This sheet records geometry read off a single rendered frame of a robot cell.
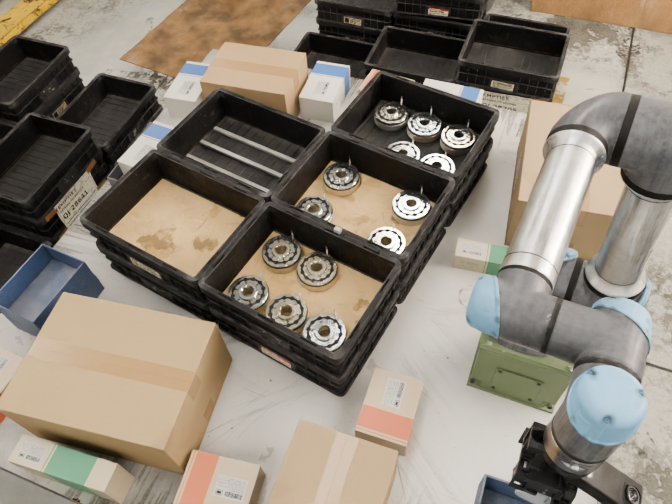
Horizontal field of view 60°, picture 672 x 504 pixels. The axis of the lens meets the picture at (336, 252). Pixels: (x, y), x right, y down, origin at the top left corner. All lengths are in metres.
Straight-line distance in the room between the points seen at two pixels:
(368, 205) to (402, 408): 0.57
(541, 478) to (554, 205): 0.37
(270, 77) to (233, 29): 1.84
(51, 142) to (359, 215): 1.45
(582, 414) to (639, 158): 0.46
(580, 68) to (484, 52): 0.96
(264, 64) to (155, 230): 0.72
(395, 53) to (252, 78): 1.04
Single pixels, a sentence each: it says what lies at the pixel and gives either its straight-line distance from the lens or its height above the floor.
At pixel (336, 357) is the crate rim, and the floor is 0.93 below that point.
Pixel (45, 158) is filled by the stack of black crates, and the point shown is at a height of 0.49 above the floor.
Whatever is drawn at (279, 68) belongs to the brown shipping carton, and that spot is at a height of 0.86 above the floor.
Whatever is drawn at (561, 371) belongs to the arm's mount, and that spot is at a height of 0.91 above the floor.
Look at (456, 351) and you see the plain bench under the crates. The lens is 1.55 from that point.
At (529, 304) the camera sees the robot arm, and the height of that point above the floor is 1.43.
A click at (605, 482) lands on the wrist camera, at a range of 0.89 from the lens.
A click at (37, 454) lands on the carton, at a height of 0.82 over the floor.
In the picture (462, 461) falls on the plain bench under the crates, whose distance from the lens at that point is 1.45.
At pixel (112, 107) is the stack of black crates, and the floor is 0.38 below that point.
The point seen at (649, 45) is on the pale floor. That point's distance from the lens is 3.87.
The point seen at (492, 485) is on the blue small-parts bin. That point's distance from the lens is 1.03.
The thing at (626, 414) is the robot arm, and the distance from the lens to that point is 0.70.
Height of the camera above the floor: 2.08
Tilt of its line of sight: 55 degrees down
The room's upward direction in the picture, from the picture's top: 5 degrees counter-clockwise
